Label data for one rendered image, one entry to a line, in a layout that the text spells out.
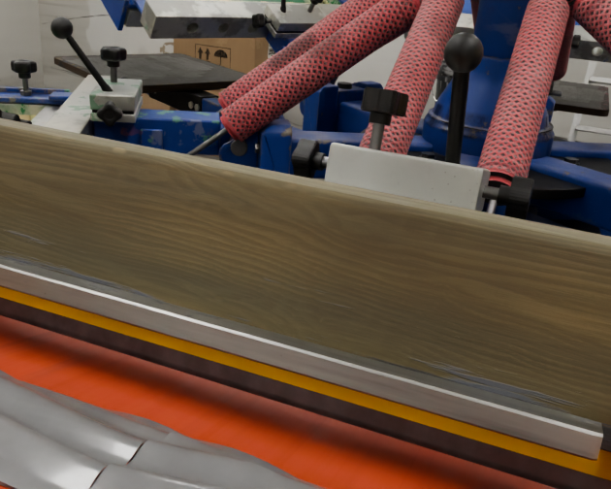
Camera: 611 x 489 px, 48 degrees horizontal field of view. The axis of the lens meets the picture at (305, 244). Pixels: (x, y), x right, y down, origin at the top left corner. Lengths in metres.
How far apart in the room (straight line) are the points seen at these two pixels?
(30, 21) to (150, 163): 5.51
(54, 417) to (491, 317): 0.17
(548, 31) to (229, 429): 0.65
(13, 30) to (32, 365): 5.38
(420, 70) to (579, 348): 0.56
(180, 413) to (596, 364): 0.17
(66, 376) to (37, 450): 0.08
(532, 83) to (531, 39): 0.07
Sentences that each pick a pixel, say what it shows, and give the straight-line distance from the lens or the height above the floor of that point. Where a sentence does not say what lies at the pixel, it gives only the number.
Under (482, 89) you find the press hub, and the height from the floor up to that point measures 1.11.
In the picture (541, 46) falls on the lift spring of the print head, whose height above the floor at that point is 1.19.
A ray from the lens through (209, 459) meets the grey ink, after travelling 0.25.
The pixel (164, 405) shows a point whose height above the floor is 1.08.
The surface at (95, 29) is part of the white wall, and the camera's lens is 5.56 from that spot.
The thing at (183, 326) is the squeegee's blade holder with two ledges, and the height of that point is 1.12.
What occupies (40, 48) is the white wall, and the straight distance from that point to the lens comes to 5.90.
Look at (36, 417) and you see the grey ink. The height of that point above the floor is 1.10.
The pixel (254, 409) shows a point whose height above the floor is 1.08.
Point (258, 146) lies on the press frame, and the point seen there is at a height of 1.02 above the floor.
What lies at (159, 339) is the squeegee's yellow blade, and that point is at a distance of 0.33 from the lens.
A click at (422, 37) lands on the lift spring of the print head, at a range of 0.83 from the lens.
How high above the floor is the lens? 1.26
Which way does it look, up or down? 23 degrees down
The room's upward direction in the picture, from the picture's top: 5 degrees clockwise
